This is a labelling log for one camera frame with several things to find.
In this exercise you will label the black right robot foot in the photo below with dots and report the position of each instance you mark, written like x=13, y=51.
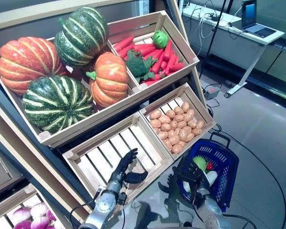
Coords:
x=187, y=224

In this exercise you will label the dark green broccoli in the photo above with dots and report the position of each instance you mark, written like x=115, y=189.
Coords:
x=137, y=65

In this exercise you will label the green striped pumpkin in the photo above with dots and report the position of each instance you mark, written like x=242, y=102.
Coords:
x=57, y=105
x=83, y=35

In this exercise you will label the small round green cabbage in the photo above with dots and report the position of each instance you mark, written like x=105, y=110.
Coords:
x=160, y=39

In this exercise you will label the white standing desk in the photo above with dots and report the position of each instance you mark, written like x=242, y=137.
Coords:
x=269, y=39

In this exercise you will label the blue plastic shopping basket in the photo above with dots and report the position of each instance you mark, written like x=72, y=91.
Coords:
x=225, y=164

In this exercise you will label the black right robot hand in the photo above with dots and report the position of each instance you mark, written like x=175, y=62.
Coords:
x=195, y=177

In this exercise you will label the orange pumpkin with green stem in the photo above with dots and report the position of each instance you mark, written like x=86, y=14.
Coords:
x=109, y=78

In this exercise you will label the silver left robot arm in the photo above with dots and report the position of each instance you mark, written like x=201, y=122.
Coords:
x=105, y=202

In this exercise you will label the black tripod pole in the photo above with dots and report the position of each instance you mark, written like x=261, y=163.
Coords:
x=214, y=31

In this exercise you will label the grey box with red button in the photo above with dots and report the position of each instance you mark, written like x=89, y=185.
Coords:
x=212, y=92

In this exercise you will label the large napa cabbage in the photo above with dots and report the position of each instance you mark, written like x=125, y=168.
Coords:
x=200, y=162

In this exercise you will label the purple white onion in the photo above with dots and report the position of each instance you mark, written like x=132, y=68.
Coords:
x=22, y=225
x=50, y=214
x=21, y=213
x=40, y=222
x=39, y=210

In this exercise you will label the wooden crate of carrots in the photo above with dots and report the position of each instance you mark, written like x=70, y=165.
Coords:
x=181, y=40

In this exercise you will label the large orange pumpkin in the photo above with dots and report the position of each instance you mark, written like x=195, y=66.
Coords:
x=26, y=62

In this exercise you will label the pale slatted wooden crate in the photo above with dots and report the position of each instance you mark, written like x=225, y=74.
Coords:
x=114, y=128

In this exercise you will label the wooden crate of onions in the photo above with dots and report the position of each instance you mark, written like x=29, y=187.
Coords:
x=12, y=199

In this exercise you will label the red bell pepper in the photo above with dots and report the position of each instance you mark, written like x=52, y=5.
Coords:
x=209, y=166

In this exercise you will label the red carrot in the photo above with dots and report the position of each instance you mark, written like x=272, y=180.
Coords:
x=122, y=44
x=152, y=82
x=126, y=50
x=170, y=63
x=167, y=47
x=152, y=54
x=157, y=65
x=144, y=47
x=176, y=67

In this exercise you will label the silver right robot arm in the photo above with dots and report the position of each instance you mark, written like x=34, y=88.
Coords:
x=212, y=210

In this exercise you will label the wooden crate of potatoes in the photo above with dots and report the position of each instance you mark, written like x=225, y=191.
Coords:
x=200, y=107

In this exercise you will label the wooden crate of pumpkins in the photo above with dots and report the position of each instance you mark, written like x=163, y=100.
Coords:
x=85, y=126

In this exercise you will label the open laptop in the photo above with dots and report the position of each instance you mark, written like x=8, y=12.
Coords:
x=252, y=21

